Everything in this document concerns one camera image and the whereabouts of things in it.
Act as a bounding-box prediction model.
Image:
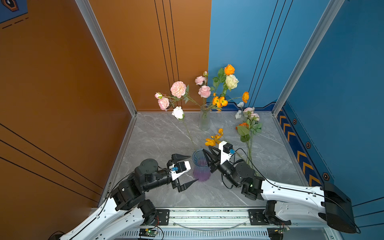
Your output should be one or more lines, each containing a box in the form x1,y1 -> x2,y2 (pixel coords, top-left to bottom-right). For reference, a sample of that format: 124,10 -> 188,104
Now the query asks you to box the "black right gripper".
203,145 -> 242,190

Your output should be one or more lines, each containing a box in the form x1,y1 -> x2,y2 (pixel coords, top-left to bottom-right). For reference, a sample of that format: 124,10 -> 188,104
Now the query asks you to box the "purple ribbed glass vase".
192,149 -> 211,182

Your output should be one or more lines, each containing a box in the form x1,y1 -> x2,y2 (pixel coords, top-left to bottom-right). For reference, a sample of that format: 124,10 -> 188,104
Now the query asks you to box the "clear ribbed glass vase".
199,105 -> 211,131

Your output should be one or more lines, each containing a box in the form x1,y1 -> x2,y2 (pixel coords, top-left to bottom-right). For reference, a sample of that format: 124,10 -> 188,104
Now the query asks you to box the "orange gerbera flower stem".
236,123 -> 253,167

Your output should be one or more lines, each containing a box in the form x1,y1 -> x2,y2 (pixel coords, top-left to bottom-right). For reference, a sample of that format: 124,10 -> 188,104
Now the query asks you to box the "orange poppy flower stem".
208,92 -> 250,111

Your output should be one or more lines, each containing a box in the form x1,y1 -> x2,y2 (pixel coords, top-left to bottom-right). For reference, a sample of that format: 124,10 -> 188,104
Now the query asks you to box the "white rose flower stem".
172,107 -> 198,150

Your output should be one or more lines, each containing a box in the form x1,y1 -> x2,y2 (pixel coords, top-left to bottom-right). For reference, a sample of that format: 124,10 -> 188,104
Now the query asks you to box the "pink peony flower stem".
195,71 -> 211,110

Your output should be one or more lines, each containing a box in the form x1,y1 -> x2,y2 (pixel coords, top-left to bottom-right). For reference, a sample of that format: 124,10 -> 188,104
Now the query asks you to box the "small pink rose spray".
155,81 -> 201,111

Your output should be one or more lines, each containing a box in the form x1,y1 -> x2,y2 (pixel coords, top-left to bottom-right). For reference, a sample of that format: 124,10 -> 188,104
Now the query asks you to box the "cream rose flower stem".
220,75 -> 239,97

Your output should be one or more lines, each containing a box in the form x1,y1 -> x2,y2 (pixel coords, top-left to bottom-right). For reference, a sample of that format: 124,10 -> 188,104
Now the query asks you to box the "yellow rose flower stem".
211,65 -> 235,99

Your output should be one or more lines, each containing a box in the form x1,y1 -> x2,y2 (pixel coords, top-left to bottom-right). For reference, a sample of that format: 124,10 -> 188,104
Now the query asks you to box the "pink white bouquet spray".
243,108 -> 262,168

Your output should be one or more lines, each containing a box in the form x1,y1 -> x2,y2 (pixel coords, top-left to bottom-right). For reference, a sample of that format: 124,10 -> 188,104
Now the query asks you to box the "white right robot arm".
203,147 -> 361,234

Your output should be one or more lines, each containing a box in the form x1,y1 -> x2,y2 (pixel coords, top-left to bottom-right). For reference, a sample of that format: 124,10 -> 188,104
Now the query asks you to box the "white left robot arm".
60,154 -> 194,240

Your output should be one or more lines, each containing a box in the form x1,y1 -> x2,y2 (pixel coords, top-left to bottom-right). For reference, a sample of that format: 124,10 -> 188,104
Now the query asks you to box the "orange cosmos flower stem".
205,128 -> 229,147

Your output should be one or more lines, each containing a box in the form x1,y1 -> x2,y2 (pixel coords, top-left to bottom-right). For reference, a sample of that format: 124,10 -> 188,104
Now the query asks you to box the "white blossom spray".
235,102 -> 245,120

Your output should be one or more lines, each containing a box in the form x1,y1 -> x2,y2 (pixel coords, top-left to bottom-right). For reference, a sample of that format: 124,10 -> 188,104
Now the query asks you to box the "green circuit board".
138,229 -> 159,240

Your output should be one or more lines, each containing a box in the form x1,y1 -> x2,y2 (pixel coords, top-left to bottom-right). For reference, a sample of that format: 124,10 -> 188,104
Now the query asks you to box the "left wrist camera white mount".
169,161 -> 191,181

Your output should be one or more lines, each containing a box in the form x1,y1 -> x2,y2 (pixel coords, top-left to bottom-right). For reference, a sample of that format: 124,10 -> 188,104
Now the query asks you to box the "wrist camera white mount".
169,161 -> 191,181
219,141 -> 235,165

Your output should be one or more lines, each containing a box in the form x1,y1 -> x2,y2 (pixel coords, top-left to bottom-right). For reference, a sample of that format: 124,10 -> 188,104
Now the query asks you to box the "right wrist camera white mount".
219,141 -> 235,165

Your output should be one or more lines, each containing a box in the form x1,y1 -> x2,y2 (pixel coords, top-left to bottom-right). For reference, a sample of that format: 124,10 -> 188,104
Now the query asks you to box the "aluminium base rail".
114,207 -> 343,240

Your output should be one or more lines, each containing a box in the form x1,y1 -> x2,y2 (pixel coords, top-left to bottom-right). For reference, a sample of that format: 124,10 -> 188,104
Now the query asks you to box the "left aluminium corner post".
74,0 -> 138,116

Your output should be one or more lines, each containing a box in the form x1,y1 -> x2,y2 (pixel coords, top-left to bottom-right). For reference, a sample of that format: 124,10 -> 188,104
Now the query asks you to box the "aluminium corner post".
74,0 -> 138,116
272,0 -> 346,117

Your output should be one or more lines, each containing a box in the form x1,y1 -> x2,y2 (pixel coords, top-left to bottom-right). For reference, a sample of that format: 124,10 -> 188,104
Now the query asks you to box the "right aluminium corner post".
272,0 -> 346,117

